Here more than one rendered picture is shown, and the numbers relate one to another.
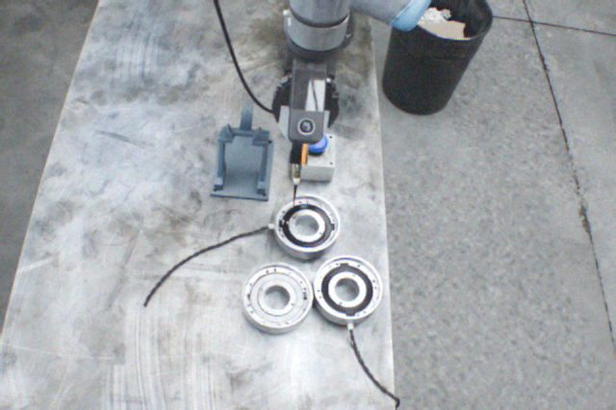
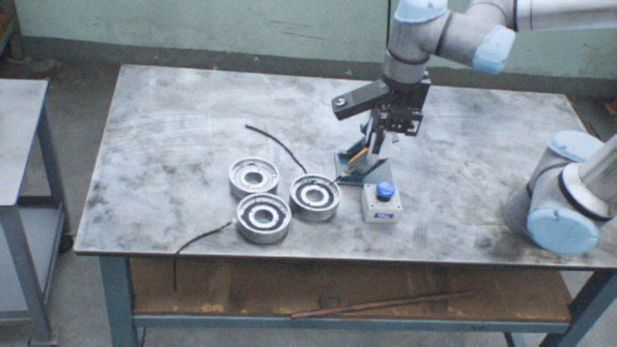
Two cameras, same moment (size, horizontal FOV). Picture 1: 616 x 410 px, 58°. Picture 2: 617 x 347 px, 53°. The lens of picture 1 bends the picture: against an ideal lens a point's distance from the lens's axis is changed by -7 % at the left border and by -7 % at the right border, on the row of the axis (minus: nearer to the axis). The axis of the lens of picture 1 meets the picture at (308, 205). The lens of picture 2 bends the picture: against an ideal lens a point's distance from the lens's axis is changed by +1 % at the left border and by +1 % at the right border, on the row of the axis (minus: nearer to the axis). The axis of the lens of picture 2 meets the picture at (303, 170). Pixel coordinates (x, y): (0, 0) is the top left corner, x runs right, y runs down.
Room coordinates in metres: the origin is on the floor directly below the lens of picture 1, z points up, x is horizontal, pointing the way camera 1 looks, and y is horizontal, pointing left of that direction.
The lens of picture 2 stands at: (0.40, -0.89, 1.73)
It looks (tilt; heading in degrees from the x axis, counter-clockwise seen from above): 43 degrees down; 88
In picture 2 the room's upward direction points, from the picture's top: 10 degrees clockwise
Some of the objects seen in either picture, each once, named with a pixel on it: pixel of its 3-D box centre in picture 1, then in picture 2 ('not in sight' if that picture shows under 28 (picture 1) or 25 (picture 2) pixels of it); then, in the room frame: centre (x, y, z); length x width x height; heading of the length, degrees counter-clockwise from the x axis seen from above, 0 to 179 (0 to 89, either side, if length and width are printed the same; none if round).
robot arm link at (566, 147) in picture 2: not in sight; (570, 169); (0.96, 0.04, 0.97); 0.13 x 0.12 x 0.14; 72
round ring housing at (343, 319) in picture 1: (346, 291); (263, 218); (0.37, -0.08, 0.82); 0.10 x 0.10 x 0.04
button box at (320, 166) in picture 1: (313, 153); (383, 203); (0.62, 0.01, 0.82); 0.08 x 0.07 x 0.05; 9
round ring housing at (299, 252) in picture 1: (306, 227); (314, 198); (0.47, 0.00, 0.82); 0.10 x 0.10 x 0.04
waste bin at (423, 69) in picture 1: (429, 49); not in sight; (1.62, -0.32, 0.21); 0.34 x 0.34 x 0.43
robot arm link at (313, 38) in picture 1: (315, 21); (404, 62); (0.58, 0.04, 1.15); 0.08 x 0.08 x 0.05
